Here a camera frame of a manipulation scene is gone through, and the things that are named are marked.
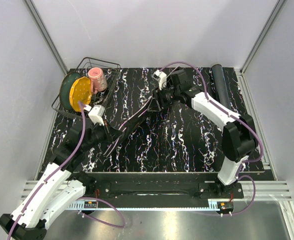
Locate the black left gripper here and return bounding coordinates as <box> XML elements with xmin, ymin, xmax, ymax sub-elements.
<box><xmin>82</xmin><ymin>118</ymin><xmax>123</xmax><ymax>152</ymax></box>

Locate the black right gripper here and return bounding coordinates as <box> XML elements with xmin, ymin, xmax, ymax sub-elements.
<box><xmin>147</xmin><ymin>84</ymin><xmax>180</xmax><ymax>113</ymax></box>

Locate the black sport racket bag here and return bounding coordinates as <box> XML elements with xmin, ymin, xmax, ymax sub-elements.
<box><xmin>103</xmin><ymin>90</ymin><xmax>162</xmax><ymax>157</ymax></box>

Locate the black shuttlecock tube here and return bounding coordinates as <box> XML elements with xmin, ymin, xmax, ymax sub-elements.
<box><xmin>211</xmin><ymin>64</ymin><xmax>232</xmax><ymax>110</ymax></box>

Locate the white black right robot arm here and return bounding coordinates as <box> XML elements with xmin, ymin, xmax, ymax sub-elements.
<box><xmin>153</xmin><ymin>69</ymin><xmax>258</xmax><ymax>199</ymax></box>

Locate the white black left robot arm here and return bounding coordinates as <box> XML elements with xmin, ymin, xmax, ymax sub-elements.
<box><xmin>0</xmin><ymin>123</ymin><xmax>113</xmax><ymax>240</ymax></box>

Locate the yellow dotted plate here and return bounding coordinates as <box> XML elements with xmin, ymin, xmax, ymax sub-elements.
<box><xmin>69</xmin><ymin>76</ymin><xmax>92</xmax><ymax>112</ymax></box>

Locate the pink patterned mug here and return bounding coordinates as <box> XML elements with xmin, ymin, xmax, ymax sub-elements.
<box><xmin>87</xmin><ymin>67</ymin><xmax>108</xmax><ymax>94</ymax></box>

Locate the dark green plate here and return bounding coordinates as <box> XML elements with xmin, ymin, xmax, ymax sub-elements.
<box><xmin>59</xmin><ymin>72</ymin><xmax>81</xmax><ymax>110</ymax></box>

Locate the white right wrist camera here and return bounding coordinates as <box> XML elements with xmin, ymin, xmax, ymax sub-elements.
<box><xmin>153</xmin><ymin>70</ymin><xmax>167</xmax><ymax>91</ymax></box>

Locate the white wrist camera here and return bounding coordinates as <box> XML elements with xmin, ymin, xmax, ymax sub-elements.
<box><xmin>83</xmin><ymin>104</ymin><xmax>105</xmax><ymax>126</ymax></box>
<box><xmin>153</xmin><ymin>70</ymin><xmax>167</xmax><ymax>91</ymax></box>

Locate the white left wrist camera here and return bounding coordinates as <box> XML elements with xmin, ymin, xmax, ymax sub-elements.
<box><xmin>83</xmin><ymin>104</ymin><xmax>105</xmax><ymax>126</ymax></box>

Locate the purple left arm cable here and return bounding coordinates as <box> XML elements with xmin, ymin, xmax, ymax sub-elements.
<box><xmin>6</xmin><ymin>100</ymin><xmax>127</xmax><ymax>240</ymax></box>

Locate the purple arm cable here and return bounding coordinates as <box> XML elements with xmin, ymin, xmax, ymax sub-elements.
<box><xmin>6</xmin><ymin>100</ymin><xmax>127</xmax><ymax>240</ymax></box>
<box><xmin>159</xmin><ymin>61</ymin><xmax>265</xmax><ymax>216</ymax></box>

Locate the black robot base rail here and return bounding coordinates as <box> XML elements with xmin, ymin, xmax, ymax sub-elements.
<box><xmin>70</xmin><ymin>172</ymin><xmax>244</xmax><ymax>209</ymax></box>

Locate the black wire dish rack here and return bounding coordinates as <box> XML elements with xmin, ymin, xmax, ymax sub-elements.
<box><xmin>51</xmin><ymin>57</ymin><xmax>121</xmax><ymax>119</ymax></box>

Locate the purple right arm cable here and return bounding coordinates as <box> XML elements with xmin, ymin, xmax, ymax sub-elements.
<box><xmin>159</xmin><ymin>61</ymin><xmax>265</xmax><ymax>216</ymax></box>

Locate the right aluminium frame post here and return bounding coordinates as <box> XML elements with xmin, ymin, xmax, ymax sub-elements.
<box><xmin>241</xmin><ymin>0</ymin><xmax>288</xmax><ymax>72</ymax></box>

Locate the aluminium frame post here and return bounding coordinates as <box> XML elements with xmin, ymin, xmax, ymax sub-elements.
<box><xmin>23</xmin><ymin>0</ymin><xmax>68</xmax><ymax>74</ymax></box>
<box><xmin>241</xmin><ymin>0</ymin><xmax>288</xmax><ymax>72</ymax></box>

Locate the aluminium front frame rail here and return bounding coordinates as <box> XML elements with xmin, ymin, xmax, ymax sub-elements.
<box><xmin>19</xmin><ymin>179</ymin><xmax>294</xmax><ymax>240</ymax></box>

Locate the left aluminium frame post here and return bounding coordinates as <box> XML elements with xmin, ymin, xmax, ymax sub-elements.
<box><xmin>23</xmin><ymin>0</ymin><xmax>68</xmax><ymax>74</ymax></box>

